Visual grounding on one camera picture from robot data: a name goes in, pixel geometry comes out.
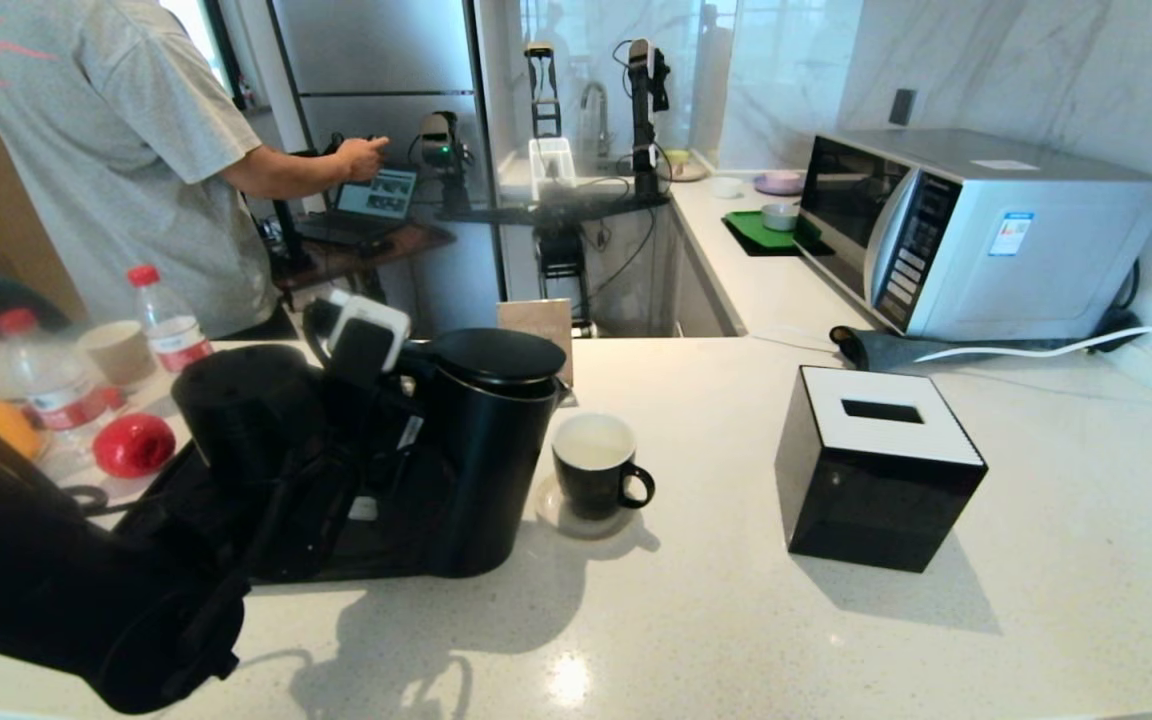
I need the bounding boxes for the black electric kettle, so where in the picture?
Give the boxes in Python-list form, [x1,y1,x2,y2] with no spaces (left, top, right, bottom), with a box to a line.
[404,328,569,579]

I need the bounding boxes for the person's right forearm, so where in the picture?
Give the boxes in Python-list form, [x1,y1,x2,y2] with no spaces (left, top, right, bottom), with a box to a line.
[221,145,362,200]

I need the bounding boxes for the person's right hand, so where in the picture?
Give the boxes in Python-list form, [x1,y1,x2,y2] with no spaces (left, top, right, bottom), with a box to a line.
[336,136,390,183]

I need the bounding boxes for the black serving tray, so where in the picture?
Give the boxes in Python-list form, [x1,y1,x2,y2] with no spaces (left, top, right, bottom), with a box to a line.
[241,535,462,584]

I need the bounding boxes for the QR code sign stand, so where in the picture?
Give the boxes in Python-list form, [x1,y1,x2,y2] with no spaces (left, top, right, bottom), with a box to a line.
[498,298,577,387]

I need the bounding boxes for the black mug white inside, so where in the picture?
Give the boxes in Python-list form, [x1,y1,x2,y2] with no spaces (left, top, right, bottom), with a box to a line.
[552,412,656,521]

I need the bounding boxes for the wooden desk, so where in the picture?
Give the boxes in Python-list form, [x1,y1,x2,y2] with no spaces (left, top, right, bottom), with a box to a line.
[271,222,458,336]

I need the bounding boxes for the white saucer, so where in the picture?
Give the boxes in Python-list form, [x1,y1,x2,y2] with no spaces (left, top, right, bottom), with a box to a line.
[536,474,637,542]

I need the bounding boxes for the red toy apple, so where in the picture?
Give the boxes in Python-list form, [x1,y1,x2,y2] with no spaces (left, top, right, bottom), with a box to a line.
[93,413,178,479]

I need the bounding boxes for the water bottle red cap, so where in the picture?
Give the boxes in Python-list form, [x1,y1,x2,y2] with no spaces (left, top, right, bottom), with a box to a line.
[128,265,217,374]
[0,310,113,433]

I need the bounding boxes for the black laptop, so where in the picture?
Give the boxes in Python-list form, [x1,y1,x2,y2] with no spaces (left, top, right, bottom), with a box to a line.
[298,166,420,249]

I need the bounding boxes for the brown paper cup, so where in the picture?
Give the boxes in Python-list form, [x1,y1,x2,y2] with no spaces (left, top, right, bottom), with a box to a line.
[76,320,158,389]

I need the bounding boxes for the white dish rack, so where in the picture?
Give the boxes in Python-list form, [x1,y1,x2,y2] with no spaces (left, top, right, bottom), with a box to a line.
[529,138,578,201]

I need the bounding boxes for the orange toy fruit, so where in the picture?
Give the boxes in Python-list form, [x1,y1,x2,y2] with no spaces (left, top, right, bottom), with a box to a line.
[0,400,43,463]

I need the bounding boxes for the chrome kitchen faucet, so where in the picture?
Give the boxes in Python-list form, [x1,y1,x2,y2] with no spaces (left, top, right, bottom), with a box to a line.
[581,82,613,159]

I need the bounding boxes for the grey refrigerator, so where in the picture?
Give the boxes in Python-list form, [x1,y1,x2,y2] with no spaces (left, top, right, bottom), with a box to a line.
[269,0,502,336]

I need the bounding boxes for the person in grey t-shirt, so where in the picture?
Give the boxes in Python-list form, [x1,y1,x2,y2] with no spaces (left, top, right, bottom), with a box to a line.
[0,0,282,341]

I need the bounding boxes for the green tray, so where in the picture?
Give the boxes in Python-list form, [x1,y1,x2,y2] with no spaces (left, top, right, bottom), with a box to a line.
[721,210,833,259]

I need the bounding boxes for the window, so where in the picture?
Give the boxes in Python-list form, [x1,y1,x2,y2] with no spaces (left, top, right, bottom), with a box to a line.
[186,0,239,99]

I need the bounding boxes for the black tissue box white lid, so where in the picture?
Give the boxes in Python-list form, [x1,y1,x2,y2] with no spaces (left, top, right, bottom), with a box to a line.
[774,366,987,573]

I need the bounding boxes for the silver microwave oven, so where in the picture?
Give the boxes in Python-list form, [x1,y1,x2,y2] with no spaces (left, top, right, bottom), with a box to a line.
[794,130,1152,343]

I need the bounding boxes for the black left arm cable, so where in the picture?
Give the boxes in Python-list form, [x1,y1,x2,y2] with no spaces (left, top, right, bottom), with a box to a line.
[61,484,142,517]

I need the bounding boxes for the tall black frame stand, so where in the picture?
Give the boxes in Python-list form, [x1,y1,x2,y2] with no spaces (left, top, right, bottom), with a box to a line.
[524,42,565,141]

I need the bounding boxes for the white power cable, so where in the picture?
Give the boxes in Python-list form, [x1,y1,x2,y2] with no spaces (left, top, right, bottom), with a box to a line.
[914,308,1152,365]

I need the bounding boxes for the black power cable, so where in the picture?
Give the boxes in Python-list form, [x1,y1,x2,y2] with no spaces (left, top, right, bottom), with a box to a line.
[1086,262,1152,347]

